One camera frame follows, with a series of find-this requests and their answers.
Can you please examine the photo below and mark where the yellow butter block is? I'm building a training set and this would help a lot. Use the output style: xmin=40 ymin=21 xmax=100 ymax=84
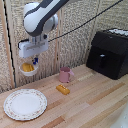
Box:
xmin=55 ymin=84 xmax=71 ymax=96

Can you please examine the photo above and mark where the black chest box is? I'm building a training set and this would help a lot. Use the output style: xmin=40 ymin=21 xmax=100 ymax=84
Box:
xmin=85 ymin=28 xmax=128 ymax=81

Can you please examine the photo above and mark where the white patterned plate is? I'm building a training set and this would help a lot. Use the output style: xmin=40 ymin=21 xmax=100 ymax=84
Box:
xmin=3 ymin=88 xmax=49 ymax=122

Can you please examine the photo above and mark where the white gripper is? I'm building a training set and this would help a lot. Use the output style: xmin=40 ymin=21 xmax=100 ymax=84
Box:
xmin=17 ymin=38 xmax=50 ymax=66

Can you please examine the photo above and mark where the hot dog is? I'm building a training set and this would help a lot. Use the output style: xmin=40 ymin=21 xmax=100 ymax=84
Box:
xmin=21 ymin=63 xmax=35 ymax=73

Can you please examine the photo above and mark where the white bowl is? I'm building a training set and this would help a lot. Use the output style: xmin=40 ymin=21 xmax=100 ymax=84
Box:
xmin=19 ymin=62 xmax=39 ymax=77

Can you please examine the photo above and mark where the black cable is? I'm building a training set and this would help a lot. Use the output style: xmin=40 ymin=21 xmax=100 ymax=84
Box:
xmin=48 ymin=0 xmax=125 ymax=43

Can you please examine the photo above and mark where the pink mug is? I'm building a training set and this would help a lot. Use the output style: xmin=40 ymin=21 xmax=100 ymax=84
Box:
xmin=59 ymin=66 xmax=76 ymax=84

